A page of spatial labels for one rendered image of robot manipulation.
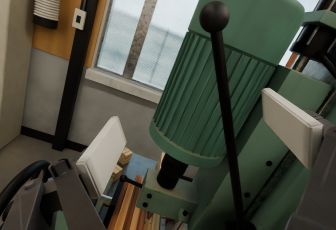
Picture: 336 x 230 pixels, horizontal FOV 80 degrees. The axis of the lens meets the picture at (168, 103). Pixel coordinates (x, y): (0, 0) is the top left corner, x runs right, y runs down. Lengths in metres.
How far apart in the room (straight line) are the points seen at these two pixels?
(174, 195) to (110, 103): 1.46
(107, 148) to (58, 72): 1.81
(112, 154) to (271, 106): 0.13
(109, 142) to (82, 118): 1.86
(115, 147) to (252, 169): 0.31
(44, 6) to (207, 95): 1.50
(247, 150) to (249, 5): 0.24
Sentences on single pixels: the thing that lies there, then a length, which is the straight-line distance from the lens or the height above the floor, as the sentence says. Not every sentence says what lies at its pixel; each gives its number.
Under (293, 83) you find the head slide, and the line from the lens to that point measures 0.39.
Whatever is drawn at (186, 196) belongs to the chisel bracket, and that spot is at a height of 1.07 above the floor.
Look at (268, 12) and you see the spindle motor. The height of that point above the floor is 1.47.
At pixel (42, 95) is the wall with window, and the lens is 2.10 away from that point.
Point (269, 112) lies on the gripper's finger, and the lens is 0.18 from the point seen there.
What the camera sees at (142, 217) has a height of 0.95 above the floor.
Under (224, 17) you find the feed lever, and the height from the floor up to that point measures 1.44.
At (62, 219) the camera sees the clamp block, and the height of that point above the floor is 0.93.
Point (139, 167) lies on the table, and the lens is 0.81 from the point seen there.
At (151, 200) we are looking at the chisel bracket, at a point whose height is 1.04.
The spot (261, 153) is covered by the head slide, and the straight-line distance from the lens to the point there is 0.42.
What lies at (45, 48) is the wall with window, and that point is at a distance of 1.95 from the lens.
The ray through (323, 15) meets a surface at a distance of 0.42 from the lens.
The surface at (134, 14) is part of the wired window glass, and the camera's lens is 1.78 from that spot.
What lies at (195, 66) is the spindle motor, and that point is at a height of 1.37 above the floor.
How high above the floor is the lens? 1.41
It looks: 20 degrees down
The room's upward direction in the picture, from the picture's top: 22 degrees clockwise
